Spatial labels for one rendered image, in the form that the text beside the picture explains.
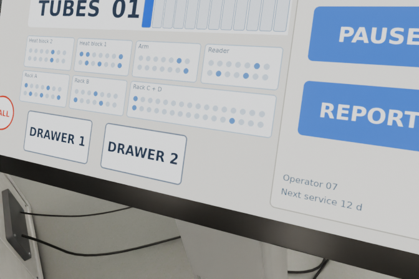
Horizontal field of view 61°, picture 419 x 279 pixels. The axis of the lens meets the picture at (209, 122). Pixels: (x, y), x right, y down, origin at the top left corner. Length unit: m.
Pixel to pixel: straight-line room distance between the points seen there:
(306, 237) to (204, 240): 0.30
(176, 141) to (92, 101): 0.11
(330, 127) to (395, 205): 0.07
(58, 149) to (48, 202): 1.51
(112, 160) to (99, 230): 1.31
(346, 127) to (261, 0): 0.13
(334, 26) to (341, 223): 0.15
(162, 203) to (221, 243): 0.24
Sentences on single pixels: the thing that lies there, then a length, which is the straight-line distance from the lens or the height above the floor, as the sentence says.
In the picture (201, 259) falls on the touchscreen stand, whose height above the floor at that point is 0.68.
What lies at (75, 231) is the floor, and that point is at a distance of 1.72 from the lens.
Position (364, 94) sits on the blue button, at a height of 1.06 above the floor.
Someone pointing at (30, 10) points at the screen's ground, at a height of 1.11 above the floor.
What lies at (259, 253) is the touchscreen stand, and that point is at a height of 0.75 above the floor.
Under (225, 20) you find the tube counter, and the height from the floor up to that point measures 1.10.
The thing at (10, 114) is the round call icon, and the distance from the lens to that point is 0.47.
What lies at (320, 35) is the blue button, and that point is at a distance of 0.30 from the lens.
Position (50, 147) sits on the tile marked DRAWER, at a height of 0.99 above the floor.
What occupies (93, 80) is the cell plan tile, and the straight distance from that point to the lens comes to 0.39.
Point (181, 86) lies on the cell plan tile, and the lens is 0.33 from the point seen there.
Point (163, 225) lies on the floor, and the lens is 1.58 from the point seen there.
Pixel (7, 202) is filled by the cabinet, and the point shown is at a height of 0.34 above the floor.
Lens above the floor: 1.22
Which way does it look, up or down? 37 degrees down
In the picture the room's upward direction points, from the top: 10 degrees counter-clockwise
